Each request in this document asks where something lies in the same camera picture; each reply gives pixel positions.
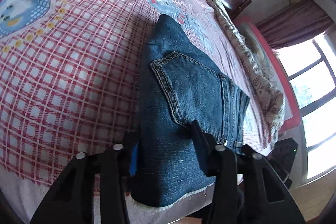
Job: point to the black device at bedside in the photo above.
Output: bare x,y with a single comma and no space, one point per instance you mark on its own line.
282,158

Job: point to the window with dark frame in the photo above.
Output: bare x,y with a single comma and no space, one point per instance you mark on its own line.
310,69

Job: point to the floral patterned quilt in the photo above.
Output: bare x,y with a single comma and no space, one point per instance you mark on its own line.
270,98

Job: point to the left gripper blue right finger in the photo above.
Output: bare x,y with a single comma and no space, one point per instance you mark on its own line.
207,150

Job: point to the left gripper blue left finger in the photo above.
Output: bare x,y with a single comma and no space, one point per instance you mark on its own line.
130,142

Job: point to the pink plaid bed sheet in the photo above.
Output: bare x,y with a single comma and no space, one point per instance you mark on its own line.
68,78

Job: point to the purple window curtain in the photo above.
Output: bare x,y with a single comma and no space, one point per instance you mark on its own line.
295,24

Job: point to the blue denim jeans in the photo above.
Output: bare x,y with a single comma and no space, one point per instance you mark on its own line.
179,84

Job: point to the white mattress cover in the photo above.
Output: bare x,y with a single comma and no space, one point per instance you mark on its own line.
24,197

